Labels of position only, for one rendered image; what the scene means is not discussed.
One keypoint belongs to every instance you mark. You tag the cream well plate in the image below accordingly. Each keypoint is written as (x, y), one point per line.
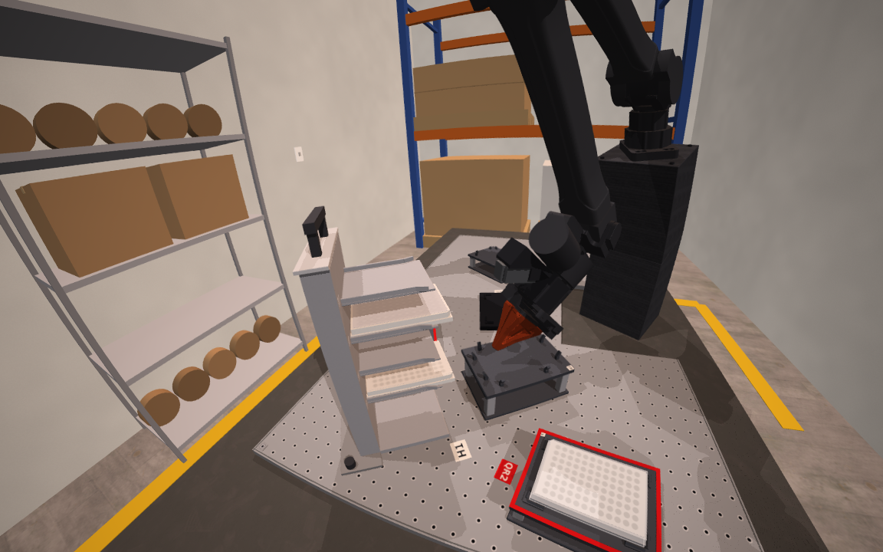
(426, 374)

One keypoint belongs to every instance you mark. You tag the grey shelf rack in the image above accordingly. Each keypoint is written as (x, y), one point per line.
(392, 421)

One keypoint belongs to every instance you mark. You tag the white rectangular plate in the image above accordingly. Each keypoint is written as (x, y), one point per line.
(405, 311)

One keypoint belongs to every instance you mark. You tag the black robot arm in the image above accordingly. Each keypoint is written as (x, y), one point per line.
(540, 36)

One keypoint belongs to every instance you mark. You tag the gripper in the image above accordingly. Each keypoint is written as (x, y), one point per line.
(519, 311)

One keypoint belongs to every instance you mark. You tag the dark grey flat nest with red border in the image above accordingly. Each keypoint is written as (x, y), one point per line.
(538, 519)

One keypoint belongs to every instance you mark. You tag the white microplate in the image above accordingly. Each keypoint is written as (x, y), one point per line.
(605, 494)

